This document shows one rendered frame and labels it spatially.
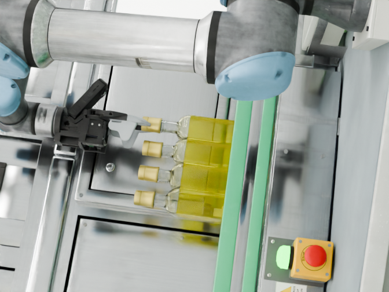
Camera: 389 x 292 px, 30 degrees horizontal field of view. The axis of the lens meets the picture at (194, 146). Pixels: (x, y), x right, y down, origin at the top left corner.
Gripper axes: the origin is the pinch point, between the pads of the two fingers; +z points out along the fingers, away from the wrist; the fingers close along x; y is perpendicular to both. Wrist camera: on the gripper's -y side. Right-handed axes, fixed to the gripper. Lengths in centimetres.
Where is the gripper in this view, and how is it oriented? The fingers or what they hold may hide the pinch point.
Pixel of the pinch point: (146, 124)
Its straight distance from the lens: 166.1
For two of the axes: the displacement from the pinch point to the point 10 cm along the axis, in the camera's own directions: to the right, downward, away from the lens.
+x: 0.0, -2.9, -9.6
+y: -1.4, 9.5, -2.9
